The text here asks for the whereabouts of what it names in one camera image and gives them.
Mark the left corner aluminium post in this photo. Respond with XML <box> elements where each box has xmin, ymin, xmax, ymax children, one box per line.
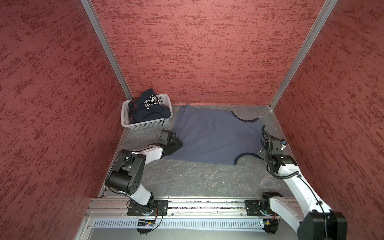
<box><xmin>81</xmin><ymin>0</ymin><xmax>133</xmax><ymax>99</ymax></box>

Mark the right corner aluminium post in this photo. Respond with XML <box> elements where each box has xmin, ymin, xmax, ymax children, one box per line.
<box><xmin>269</xmin><ymin>0</ymin><xmax>339</xmax><ymax>110</ymax></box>

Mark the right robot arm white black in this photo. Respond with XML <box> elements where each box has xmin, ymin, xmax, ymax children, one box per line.
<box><xmin>259</xmin><ymin>143</ymin><xmax>348</xmax><ymax>240</ymax></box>

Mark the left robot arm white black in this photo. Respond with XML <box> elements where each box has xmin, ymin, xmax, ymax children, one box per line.
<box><xmin>105</xmin><ymin>139</ymin><xmax>183</xmax><ymax>216</ymax></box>

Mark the perforated cable duct strip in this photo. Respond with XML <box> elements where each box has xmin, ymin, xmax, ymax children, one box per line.
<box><xmin>92</xmin><ymin>218</ymin><xmax>263</xmax><ymax>231</ymax></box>

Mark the aluminium front rail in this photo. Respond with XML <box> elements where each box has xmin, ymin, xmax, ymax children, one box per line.
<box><xmin>85</xmin><ymin>196</ymin><xmax>296</xmax><ymax>219</ymax></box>

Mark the white plastic laundry basket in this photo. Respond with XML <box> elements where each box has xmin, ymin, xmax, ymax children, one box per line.
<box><xmin>121</xmin><ymin>94</ymin><xmax>173</xmax><ymax>130</ymax></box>

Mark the left connector board with wires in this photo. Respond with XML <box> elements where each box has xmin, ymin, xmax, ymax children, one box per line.
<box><xmin>136</xmin><ymin>208</ymin><xmax>164</xmax><ymax>235</ymax></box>

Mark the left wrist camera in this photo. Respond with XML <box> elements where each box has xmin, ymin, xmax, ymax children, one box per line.
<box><xmin>158</xmin><ymin>130</ymin><xmax>176</xmax><ymax>146</ymax></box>

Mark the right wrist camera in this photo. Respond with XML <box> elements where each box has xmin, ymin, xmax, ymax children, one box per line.
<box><xmin>269</xmin><ymin>138</ymin><xmax>287</xmax><ymax>155</ymax></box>

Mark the dark navy tank top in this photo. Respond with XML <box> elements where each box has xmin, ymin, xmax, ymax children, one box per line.
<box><xmin>128</xmin><ymin>89</ymin><xmax>171</xmax><ymax>124</ymax></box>

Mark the corner aluminium post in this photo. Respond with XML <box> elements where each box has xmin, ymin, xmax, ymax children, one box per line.
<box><xmin>81</xmin><ymin>0</ymin><xmax>133</xmax><ymax>99</ymax></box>
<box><xmin>269</xmin><ymin>0</ymin><xmax>339</xmax><ymax>110</ymax></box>

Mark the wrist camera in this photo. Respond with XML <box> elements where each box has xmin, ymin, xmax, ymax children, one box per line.
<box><xmin>158</xmin><ymin>130</ymin><xmax>176</xmax><ymax>146</ymax></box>
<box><xmin>269</xmin><ymin>138</ymin><xmax>287</xmax><ymax>155</ymax></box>

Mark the connector board with wires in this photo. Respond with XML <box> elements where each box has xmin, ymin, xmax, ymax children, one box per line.
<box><xmin>263</xmin><ymin>213</ymin><xmax>280</xmax><ymax>235</ymax></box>
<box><xmin>136</xmin><ymin>208</ymin><xmax>164</xmax><ymax>235</ymax></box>

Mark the grey blue tank top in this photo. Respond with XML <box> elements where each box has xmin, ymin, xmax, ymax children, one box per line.
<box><xmin>168</xmin><ymin>105</ymin><xmax>265</xmax><ymax>166</ymax></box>

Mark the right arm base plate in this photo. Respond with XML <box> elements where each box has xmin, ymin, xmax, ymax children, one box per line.
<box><xmin>245</xmin><ymin>199</ymin><xmax>281</xmax><ymax>218</ymax></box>

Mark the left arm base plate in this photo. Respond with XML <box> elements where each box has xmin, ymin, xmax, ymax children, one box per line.
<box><xmin>127</xmin><ymin>200</ymin><xmax>169</xmax><ymax>217</ymax></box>

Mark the right connector board with wires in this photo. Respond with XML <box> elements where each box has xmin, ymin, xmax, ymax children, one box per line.
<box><xmin>263</xmin><ymin>213</ymin><xmax>280</xmax><ymax>235</ymax></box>

